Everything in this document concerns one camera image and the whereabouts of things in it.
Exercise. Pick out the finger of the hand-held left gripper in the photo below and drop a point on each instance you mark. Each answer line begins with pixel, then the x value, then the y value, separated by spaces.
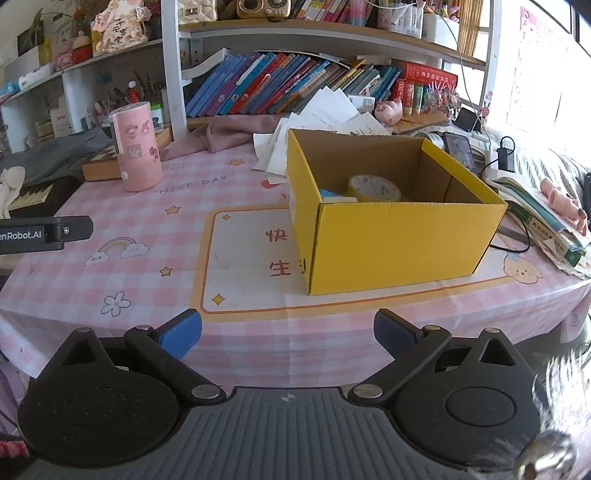
pixel 78 227

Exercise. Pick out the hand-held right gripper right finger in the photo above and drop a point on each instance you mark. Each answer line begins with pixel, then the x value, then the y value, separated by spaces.
pixel 395 332

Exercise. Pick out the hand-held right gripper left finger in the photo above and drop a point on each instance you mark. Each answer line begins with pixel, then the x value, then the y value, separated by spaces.
pixel 182 333

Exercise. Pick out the yellow cardboard box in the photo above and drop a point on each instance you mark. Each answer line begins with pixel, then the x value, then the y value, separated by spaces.
pixel 392 249

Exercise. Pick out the yellow tape roll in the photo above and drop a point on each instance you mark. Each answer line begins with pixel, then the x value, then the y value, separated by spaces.
pixel 374 187

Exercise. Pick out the small blue toy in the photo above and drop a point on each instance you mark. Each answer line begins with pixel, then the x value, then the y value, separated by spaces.
pixel 330 194

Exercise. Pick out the cream garment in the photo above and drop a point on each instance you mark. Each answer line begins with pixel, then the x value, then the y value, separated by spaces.
pixel 9 184

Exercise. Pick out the brown wooden board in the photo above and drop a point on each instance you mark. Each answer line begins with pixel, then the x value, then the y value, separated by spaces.
pixel 99 168

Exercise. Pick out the grey cloth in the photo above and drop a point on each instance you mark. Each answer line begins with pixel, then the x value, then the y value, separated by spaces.
pixel 55 152

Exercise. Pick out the pink cylinder with stickers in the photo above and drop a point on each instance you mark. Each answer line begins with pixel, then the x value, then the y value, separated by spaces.
pixel 138 152

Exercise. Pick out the green lid jar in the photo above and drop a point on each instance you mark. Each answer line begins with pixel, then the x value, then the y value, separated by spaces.
pixel 156 114

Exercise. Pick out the bunch of pens and brushes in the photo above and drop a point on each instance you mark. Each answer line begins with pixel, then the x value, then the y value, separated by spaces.
pixel 129 92

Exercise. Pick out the blue tissue pack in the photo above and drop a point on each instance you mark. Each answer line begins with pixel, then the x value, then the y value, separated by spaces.
pixel 8 90

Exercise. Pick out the grey pencil lead case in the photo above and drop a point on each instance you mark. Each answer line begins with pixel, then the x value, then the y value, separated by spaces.
pixel 515 234

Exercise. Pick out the long white box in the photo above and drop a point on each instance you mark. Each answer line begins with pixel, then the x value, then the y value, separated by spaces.
pixel 36 75

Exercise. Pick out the white fluffy fur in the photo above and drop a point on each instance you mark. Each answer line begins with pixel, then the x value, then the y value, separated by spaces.
pixel 563 383

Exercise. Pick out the pink cloth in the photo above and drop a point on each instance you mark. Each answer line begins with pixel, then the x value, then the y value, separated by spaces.
pixel 231 134

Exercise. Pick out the red round figurine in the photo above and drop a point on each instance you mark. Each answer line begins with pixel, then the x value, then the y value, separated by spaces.
pixel 82 48

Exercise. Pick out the white shelf unit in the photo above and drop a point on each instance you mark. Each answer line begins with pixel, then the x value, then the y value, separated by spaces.
pixel 171 69

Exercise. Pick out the messy stack of textbooks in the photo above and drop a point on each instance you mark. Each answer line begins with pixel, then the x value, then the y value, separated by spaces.
pixel 540 212

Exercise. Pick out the black smartphone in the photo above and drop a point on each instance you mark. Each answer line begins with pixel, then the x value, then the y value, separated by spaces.
pixel 459 150

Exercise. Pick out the silver tape roll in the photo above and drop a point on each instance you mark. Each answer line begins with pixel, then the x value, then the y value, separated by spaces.
pixel 434 138

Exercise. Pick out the silver metal bell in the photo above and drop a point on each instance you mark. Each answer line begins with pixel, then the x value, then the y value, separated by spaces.
pixel 549 457

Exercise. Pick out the pink cartoon figurine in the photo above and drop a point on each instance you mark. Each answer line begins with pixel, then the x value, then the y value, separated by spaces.
pixel 117 30

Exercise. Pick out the black charger adapter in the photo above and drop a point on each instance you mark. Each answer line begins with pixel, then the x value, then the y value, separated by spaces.
pixel 506 157

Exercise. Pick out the pink doll toy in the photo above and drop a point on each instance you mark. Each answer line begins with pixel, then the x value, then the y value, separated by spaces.
pixel 561 201

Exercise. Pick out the pink pig plush toy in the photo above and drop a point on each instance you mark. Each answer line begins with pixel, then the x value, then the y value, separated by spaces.
pixel 388 110

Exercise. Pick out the small black stand device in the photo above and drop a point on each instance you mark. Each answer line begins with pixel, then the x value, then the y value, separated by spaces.
pixel 467 119

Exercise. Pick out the grey striped blanket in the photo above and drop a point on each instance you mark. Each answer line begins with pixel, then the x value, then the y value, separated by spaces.
pixel 540 157

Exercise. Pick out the pile of white papers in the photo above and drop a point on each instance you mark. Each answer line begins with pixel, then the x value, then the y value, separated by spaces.
pixel 332 110

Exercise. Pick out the row of colourful books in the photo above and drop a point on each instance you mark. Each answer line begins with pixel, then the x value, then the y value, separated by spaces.
pixel 258 83

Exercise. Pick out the small white box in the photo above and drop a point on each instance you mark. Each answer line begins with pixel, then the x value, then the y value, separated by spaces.
pixel 361 102

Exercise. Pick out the short red and green books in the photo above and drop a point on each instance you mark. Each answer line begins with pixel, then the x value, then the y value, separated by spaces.
pixel 408 97

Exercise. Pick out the colourful acrylic figure stands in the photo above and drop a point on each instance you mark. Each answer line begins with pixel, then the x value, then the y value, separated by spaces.
pixel 441 98

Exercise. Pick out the cream quilted handbag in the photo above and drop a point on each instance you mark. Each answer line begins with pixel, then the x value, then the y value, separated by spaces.
pixel 197 11

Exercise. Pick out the thick red book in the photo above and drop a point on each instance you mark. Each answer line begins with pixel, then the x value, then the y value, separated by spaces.
pixel 427 74

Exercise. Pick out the wooden retro radio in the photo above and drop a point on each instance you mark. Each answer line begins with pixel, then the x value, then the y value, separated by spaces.
pixel 263 8

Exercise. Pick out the white storage container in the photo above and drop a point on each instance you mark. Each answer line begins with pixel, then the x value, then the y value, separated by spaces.
pixel 441 25

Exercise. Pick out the white pen container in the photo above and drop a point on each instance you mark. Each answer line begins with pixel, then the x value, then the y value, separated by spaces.
pixel 399 18

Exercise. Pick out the woven straw panel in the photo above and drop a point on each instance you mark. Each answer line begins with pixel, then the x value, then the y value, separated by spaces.
pixel 471 25

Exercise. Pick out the shelf row of thin books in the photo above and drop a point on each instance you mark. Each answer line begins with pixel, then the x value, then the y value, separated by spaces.
pixel 332 9

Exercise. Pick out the pink bordered wall poster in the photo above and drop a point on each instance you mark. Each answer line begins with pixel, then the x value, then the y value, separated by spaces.
pixel 535 60

